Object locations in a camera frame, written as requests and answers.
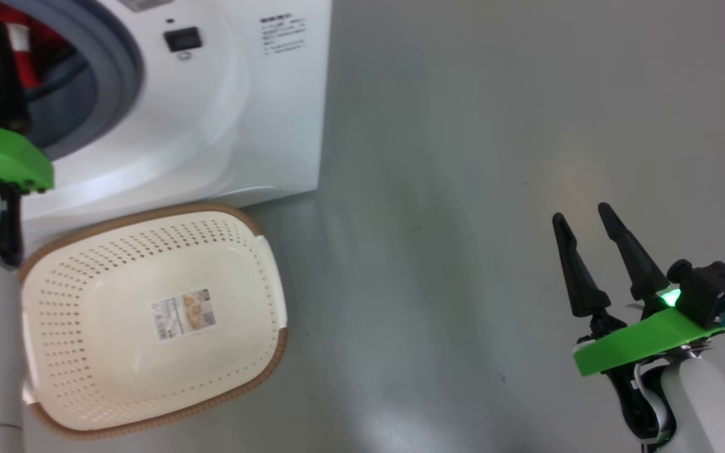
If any black door latch socket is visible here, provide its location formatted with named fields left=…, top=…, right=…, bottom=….
left=164, top=26, right=203, bottom=53

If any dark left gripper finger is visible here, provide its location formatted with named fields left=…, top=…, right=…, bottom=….
left=0, top=21, right=32, bottom=135

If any white front-load washing machine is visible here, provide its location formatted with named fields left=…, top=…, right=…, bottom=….
left=0, top=0, right=333, bottom=246

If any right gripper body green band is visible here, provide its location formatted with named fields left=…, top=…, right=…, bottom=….
left=573, top=307, right=725, bottom=379

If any grey rubber door gasket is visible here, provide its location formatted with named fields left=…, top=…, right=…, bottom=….
left=0, top=0, right=147, bottom=162

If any paper product label sticker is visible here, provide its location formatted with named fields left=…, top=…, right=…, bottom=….
left=149, top=289, right=218, bottom=342

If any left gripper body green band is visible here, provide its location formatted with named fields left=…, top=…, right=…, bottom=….
left=0, top=118, right=55, bottom=193

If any grey warning sticker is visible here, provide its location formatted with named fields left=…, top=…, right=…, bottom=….
left=117, top=0, right=175, bottom=13

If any cream perforated laundry basket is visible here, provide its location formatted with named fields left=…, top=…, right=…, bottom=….
left=19, top=202, right=289, bottom=440

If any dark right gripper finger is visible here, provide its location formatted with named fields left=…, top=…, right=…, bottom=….
left=551, top=213, right=612, bottom=319
left=597, top=203, right=672, bottom=302

